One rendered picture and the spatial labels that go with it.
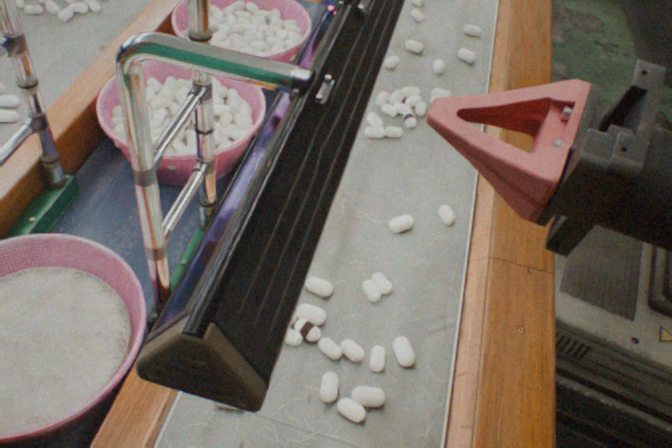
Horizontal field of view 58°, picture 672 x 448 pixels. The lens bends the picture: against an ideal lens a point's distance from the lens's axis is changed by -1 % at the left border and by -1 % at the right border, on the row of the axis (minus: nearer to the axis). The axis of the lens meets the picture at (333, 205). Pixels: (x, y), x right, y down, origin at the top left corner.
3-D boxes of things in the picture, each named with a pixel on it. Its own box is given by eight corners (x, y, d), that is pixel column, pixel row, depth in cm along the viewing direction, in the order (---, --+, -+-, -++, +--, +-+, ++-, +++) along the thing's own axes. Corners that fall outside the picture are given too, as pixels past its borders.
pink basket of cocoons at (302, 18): (321, 42, 132) (326, 2, 125) (284, 113, 114) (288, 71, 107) (205, 15, 135) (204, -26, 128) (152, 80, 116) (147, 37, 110)
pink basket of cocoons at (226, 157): (260, 98, 116) (261, 56, 109) (267, 200, 99) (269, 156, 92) (115, 96, 112) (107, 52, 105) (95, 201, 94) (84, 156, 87)
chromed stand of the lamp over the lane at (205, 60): (326, 261, 91) (376, -21, 59) (287, 378, 78) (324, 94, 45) (206, 228, 93) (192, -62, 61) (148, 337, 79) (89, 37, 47)
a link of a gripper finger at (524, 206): (404, 180, 34) (569, 240, 32) (417, 106, 28) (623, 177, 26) (443, 88, 37) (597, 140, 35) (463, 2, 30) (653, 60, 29)
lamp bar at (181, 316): (414, -25, 79) (427, -81, 74) (259, 419, 36) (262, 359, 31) (355, -39, 80) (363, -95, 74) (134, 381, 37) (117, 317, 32)
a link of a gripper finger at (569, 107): (400, 199, 36) (555, 256, 35) (412, 135, 30) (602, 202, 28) (438, 111, 39) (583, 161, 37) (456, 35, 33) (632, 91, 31)
